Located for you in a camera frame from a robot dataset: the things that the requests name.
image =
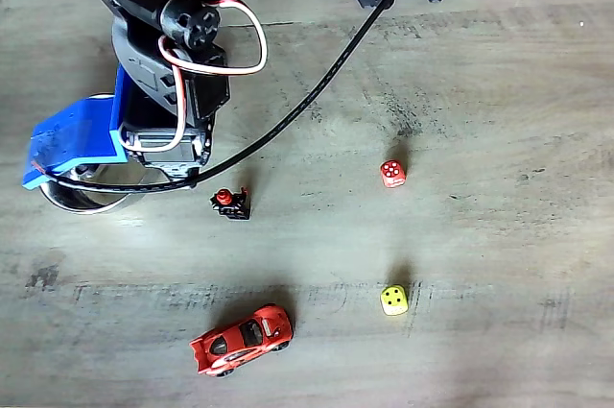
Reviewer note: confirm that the black and red lego figure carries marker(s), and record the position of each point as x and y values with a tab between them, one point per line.
231	208

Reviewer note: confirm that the shiny steel bowl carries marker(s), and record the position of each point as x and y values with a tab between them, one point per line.
72	199

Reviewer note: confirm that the red die white pips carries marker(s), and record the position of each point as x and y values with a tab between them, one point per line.
392	174

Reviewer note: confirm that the red toy sports car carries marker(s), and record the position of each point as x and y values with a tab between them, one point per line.
240	341

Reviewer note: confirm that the pale yellow die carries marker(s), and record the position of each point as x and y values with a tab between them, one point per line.
393	300

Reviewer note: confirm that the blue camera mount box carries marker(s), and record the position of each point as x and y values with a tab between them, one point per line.
72	134

